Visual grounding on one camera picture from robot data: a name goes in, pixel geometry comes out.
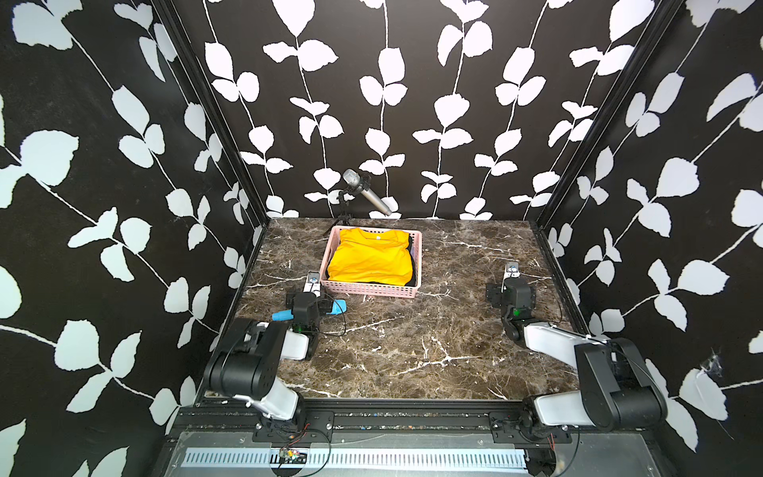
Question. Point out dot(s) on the blue toy microphone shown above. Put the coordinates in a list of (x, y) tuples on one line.
[(326, 307)]

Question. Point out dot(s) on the yellow t-shirt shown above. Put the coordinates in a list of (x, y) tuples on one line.
[(346, 259)]

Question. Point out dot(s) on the small circuit board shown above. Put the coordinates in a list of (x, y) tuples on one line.
[(291, 457)]

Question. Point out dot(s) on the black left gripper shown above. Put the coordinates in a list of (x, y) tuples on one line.
[(322, 304)]

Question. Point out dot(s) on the black t-shirt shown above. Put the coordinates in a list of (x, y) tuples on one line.
[(385, 261)]

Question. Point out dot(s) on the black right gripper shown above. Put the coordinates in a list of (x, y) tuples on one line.
[(496, 290)]

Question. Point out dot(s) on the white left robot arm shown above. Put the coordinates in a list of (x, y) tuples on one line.
[(244, 364)]

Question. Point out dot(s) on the silver microphone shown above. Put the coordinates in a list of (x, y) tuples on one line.
[(358, 184)]

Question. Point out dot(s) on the pink plastic basket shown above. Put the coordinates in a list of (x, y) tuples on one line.
[(372, 289)]

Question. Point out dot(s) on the black microphone stand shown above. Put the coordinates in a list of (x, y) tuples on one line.
[(345, 215)]

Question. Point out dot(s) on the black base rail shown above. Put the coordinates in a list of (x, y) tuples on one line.
[(503, 422)]

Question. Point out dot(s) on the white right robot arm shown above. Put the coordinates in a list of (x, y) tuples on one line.
[(615, 389)]

